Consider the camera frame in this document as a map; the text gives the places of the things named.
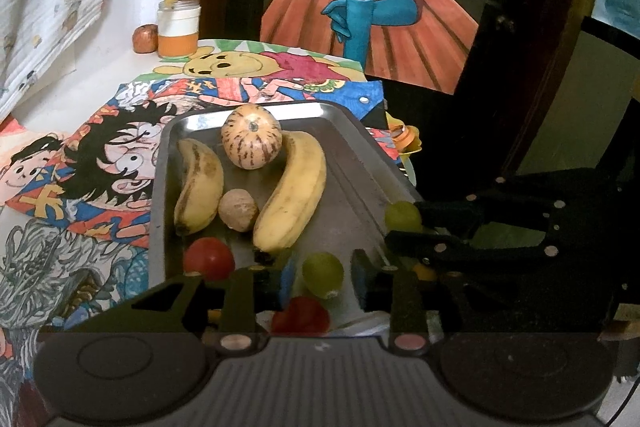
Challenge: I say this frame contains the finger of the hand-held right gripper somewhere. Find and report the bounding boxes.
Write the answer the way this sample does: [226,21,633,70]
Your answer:
[385,229,551,274]
[414,177,546,238]

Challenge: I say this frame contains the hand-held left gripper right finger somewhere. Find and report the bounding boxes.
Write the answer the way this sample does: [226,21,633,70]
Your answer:
[350,249,506,353]

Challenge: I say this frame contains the brown walnut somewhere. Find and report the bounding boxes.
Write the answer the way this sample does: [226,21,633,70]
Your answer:
[218,188,260,233]

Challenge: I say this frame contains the grey-haired figure drawing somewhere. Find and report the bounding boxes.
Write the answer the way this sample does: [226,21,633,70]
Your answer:
[0,207,151,427]

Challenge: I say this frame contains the printed white blanket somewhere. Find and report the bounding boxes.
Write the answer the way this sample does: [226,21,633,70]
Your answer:
[0,0,131,122]

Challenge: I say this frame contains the colourful manga drawing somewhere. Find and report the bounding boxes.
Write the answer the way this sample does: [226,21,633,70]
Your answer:
[5,77,386,253]

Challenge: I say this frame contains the red cherry tomato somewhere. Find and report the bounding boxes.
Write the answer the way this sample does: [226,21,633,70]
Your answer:
[182,237,236,282]
[271,296,331,334]

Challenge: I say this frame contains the cartoon boys drawing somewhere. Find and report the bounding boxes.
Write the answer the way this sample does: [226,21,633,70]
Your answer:
[0,114,71,208]

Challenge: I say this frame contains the wall poster of dancing figure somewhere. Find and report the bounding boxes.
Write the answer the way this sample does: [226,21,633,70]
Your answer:
[260,0,506,95]

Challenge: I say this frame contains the pointed striped pepino melon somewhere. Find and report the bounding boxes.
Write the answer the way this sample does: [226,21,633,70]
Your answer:
[221,103,282,170]

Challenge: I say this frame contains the small orange-red apple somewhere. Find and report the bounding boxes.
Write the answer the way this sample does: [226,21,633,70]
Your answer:
[132,24,159,54]

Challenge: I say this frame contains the short yellow banana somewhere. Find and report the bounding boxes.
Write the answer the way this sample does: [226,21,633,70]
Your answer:
[173,138,224,236]

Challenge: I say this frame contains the metal tray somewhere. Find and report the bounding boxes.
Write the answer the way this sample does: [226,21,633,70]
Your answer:
[149,101,426,333]

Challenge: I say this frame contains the long yellow banana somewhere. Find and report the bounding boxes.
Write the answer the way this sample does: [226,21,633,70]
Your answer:
[251,130,327,258]

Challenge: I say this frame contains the green grape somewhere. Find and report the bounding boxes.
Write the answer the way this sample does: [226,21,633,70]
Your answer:
[301,252,345,299]
[384,201,423,233]

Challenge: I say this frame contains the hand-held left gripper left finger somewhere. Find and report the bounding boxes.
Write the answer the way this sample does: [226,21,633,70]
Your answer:
[70,252,296,353]

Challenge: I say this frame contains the orange and yellow plastic piece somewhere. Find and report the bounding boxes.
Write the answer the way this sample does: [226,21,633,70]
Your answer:
[389,117,423,155]

